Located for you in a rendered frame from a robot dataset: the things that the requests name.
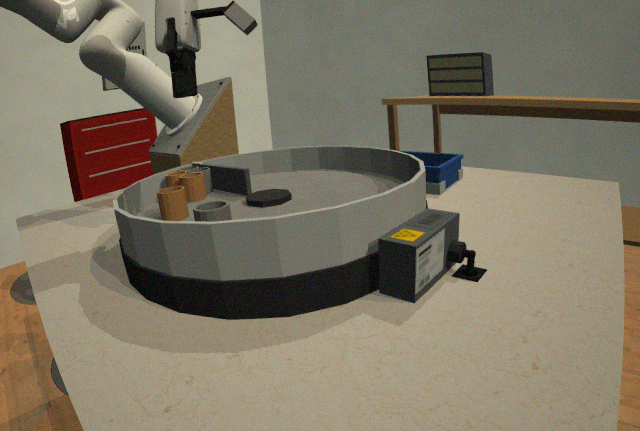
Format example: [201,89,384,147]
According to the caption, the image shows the bronze bushing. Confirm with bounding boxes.
[179,172,207,203]
[157,186,189,221]
[165,171,188,187]

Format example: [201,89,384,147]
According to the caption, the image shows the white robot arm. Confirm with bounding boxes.
[0,0,257,137]

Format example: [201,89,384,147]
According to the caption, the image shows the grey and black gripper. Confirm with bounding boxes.
[155,0,201,98]

